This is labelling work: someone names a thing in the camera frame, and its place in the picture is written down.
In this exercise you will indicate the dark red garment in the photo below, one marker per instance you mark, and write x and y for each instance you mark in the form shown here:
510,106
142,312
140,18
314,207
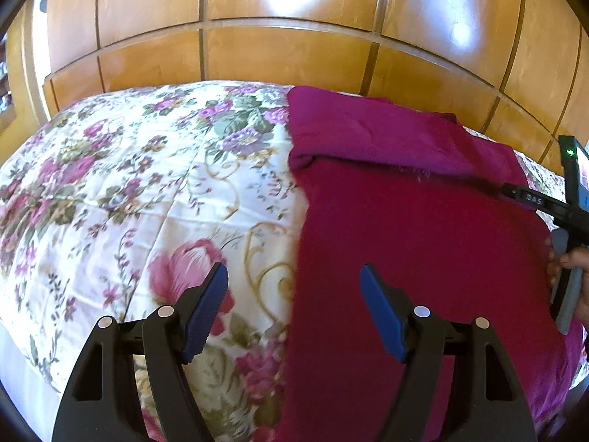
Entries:
414,221

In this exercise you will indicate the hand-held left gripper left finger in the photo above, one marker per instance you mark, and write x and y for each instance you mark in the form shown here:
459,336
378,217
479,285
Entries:
207,304

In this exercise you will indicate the wooden wardrobe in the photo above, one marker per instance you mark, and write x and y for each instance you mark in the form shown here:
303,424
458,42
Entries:
276,50

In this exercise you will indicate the wall shelf with small bottles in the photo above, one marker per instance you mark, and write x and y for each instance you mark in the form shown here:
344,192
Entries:
5,96

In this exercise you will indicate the white bed sheet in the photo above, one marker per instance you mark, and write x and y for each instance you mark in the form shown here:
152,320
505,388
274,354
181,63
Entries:
20,377

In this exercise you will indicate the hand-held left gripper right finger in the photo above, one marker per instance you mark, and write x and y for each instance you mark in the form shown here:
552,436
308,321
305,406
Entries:
384,313

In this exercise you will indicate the person's right hand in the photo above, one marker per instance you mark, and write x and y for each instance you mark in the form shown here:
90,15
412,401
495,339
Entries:
575,267

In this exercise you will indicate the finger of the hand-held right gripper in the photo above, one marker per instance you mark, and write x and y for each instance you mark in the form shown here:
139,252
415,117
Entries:
534,201

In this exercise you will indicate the floral bedspread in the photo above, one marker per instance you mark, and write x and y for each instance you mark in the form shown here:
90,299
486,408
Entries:
138,170

